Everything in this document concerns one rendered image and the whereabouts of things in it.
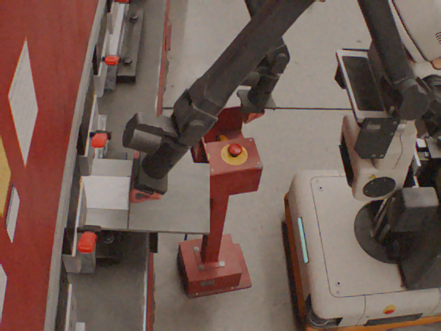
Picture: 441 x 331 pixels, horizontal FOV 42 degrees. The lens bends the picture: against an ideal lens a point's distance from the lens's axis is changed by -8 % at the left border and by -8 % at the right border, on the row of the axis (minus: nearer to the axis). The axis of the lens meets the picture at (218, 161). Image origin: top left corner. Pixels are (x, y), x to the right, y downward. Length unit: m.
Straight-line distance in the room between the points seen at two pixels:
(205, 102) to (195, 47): 2.04
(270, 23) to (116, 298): 0.68
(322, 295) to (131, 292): 0.89
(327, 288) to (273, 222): 0.53
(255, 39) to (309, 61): 2.11
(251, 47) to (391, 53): 0.30
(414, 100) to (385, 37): 0.17
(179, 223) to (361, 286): 0.99
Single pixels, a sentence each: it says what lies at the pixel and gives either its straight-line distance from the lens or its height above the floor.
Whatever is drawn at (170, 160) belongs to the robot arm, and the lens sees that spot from 1.21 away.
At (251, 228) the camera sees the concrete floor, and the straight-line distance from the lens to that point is 2.51.
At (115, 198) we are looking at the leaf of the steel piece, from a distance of 1.34.
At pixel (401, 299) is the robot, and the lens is 2.18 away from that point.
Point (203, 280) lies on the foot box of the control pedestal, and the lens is 2.25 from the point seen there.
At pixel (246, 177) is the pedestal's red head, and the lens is 1.72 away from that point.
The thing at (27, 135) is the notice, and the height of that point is 1.62.
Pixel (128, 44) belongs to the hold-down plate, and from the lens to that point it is 1.82.
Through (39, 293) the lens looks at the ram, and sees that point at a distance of 0.75.
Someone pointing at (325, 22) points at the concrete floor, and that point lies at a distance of 3.48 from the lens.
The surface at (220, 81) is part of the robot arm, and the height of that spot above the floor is 1.32.
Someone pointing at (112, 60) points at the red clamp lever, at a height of 1.31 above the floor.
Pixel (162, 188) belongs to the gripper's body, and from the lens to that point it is 1.26.
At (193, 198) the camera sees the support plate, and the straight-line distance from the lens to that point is 1.35.
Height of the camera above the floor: 2.11
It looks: 52 degrees down
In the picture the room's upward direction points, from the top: 8 degrees clockwise
